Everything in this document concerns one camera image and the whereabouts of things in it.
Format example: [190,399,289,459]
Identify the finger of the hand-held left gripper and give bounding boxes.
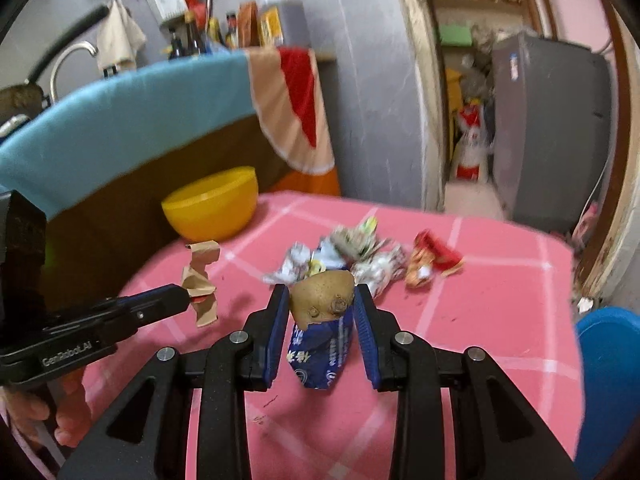
[112,284,187,306]
[105,297,193,336]

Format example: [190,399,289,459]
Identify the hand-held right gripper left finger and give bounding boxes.
[57,284,291,480]

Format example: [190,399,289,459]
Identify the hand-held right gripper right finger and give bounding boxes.
[352,284,581,480]

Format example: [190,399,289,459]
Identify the brown paper scrap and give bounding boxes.
[181,241,221,328]

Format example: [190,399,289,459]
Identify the blue printed wrapper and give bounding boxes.
[286,317,353,390]

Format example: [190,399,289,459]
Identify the brown potato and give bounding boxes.
[290,269,355,331]

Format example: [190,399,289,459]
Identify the person's left hand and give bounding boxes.
[0,367,93,448]

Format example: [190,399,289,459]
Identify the crumpled white plastic wrapper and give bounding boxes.
[350,245,406,296]

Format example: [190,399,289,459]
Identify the crumpled white paper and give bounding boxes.
[262,242,321,286]

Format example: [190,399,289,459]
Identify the crumpled red wrapper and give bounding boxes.
[405,230,463,288]

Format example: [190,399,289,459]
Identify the yellow plastic bowl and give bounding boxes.
[161,166,259,242]

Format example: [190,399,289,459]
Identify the pink checked tablecloth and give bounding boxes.
[82,191,583,480]

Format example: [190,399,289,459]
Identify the multicoloured draped blanket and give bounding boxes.
[0,46,342,311]

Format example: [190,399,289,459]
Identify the white sack red print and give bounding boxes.
[452,105,493,182]

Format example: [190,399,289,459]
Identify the metal faucet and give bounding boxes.
[50,42,98,101]

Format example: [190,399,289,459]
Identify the blue plastic basin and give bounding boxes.
[575,307,640,480]

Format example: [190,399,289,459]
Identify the black curved pipe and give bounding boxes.
[27,5,110,83]

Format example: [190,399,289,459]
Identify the pink bottle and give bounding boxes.
[575,202,601,241]

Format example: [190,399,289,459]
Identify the beige hanging cloth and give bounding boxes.
[96,0,148,73]

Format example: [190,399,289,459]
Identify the dark sauce bottle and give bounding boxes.
[185,10,205,56]

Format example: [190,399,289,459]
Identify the yellow cardboard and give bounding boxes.
[445,67,463,111]

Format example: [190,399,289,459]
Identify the grey washing machine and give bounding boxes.
[491,32,612,233]

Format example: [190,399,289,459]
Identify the orange packet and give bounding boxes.
[237,1,259,48]

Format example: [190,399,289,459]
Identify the white box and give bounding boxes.
[146,0,188,28]

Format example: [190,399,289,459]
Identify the large bottle yellow label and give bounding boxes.
[257,0,306,48]

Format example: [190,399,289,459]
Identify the green board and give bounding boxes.
[440,25,473,47]

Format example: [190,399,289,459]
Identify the white cable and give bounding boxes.
[582,150,613,216]

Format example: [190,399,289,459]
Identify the brown wooden door frame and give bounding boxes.
[580,0,640,306]

